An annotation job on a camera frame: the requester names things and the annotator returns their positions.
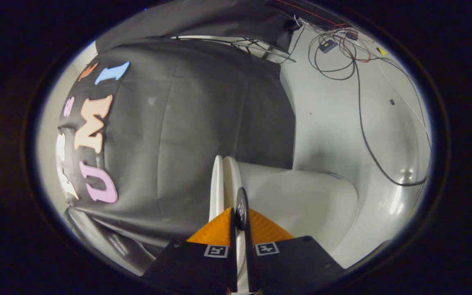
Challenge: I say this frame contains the white ceramic toilet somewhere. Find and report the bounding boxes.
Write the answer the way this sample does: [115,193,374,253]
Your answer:
[223,156,359,293]

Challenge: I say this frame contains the black backdrop cloth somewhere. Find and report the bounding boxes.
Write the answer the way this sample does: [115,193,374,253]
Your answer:
[58,0,300,276]

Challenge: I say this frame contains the long black floor cable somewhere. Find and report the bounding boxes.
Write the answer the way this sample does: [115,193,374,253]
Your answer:
[354,57,430,187]

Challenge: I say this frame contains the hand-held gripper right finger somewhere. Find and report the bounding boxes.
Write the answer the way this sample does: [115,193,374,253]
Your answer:
[244,209,345,294]

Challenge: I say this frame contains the coiled black cables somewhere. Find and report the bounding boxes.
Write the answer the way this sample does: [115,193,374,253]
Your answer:
[308,29,359,81]

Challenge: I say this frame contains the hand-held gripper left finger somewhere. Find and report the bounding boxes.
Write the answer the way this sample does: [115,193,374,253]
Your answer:
[143,207,238,294]

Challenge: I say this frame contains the white toilet lid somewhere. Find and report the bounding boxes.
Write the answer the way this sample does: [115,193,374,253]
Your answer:
[209,155,250,231]

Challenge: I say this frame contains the black tripod stand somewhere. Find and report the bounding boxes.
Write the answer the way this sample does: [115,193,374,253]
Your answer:
[170,35,297,63]

